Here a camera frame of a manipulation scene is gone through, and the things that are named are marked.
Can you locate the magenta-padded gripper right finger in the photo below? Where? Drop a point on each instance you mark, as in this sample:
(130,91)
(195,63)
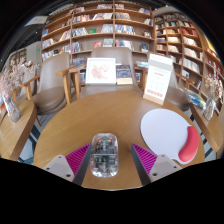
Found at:
(146,159)

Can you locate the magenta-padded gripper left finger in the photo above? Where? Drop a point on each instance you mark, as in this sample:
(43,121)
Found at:
(76,160)

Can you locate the transparent computer mouse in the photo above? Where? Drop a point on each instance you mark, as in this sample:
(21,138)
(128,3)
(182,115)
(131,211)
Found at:
(104,155)

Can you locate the white mouse pad, red wrist rest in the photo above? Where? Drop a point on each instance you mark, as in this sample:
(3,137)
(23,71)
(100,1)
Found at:
(163,133)

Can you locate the round wooden side table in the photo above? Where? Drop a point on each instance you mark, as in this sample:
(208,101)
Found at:
(13,133)
(210,130)

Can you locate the beige armchair with wooden arms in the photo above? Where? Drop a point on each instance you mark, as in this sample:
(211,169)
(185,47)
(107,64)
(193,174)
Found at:
(113,52)
(50,90)
(178,93)

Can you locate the stack of colourful books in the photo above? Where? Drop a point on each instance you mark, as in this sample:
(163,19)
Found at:
(195,98)

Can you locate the glass vase with dried flowers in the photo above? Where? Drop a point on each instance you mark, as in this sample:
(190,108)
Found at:
(209,111)

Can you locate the glass vase with pink flowers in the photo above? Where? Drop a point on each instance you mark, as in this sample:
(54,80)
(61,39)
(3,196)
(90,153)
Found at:
(12,111)

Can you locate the white sign on wooden base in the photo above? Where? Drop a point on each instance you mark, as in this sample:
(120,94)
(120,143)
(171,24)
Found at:
(157,80)

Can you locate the dark cover book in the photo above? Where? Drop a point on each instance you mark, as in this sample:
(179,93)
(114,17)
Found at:
(124,73)

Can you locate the white framed picture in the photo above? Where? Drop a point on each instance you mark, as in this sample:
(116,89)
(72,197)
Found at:
(100,70)

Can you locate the distant wooden shelf unit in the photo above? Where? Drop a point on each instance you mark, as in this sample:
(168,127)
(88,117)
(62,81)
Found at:
(17,58)

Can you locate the curved wooden bookshelf unit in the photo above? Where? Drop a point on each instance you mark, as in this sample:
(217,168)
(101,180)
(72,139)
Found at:
(190,50)

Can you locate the wide wooden bookshelf unit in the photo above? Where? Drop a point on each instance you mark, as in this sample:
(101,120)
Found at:
(100,30)

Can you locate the white ceiling light panel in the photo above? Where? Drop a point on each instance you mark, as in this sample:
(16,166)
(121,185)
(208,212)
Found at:
(36,20)

